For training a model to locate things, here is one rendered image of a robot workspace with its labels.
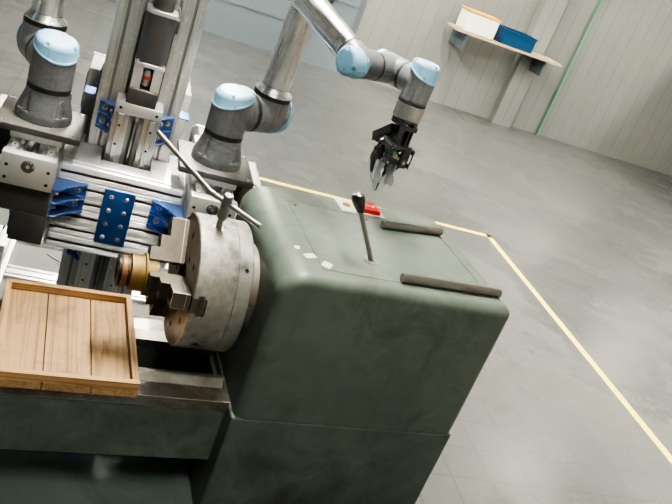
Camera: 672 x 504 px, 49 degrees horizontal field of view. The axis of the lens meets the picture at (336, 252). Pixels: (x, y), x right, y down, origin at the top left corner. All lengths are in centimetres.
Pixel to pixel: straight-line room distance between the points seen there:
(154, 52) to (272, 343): 98
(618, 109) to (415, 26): 361
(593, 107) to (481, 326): 1050
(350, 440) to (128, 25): 132
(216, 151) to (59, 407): 88
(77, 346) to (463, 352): 90
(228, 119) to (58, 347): 82
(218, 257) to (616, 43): 1073
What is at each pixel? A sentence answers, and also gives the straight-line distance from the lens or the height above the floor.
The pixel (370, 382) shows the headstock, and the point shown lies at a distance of 178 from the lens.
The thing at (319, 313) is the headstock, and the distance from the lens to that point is 162.
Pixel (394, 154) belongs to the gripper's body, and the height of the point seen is 145.
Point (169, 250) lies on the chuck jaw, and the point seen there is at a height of 114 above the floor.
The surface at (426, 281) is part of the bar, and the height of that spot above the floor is 127.
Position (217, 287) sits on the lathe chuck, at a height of 115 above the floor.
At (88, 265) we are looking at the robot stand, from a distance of 249.
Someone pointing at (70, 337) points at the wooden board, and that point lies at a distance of 183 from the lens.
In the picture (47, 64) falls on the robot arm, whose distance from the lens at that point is 216.
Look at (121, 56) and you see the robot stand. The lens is 233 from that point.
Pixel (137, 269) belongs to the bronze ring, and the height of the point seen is 110.
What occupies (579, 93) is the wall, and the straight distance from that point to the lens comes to 1201.
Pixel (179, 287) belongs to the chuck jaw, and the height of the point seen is 111.
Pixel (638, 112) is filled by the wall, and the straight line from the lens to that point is 1265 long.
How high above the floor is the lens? 194
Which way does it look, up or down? 23 degrees down
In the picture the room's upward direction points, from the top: 21 degrees clockwise
